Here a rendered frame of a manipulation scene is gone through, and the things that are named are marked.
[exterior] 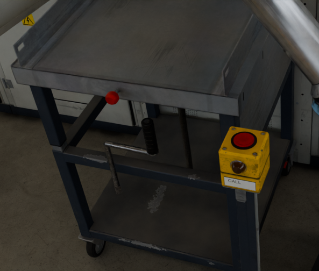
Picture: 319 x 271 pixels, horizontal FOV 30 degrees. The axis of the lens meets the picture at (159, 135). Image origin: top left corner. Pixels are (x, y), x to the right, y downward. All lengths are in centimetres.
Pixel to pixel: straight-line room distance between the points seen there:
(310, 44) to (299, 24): 5
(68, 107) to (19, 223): 58
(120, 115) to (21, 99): 51
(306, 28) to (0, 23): 95
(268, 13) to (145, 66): 42
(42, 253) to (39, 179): 40
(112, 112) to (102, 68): 104
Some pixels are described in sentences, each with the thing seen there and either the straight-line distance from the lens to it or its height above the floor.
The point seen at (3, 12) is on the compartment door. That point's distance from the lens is 182.
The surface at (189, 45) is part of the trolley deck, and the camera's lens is 154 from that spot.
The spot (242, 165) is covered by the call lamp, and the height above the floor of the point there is 88.
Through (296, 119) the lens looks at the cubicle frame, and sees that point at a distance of 225.
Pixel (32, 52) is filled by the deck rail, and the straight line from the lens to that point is 163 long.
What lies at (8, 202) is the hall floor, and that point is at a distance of 248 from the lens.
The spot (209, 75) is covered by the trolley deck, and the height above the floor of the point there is 85.
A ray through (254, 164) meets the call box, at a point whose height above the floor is 88.
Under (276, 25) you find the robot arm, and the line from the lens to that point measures 118.
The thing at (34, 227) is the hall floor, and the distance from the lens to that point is 235.
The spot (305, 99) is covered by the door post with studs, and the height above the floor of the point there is 32.
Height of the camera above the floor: 168
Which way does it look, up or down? 41 degrees down
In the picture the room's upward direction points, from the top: 10 degrees counter-clockwise
